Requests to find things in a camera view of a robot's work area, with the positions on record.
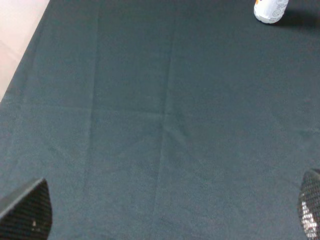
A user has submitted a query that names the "black tablecloth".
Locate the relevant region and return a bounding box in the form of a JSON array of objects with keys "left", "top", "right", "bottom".
[{"left": 0, "top": 0, "right": 320, "bottom": 240}]

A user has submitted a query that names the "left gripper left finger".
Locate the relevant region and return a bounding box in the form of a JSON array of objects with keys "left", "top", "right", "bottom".
[{"left": 0, "top": 178, "right": 53, "bottom": 240}]

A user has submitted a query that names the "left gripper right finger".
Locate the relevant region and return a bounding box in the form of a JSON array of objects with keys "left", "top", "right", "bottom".
[{"left": 297, "top": 168, "right": 320, "bottom": 240}]

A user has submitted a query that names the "blue and white spray bottle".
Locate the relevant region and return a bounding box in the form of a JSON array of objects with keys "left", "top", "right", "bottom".
[{"left": 253, "top": 0, "right": 289, "bottom": 24}]

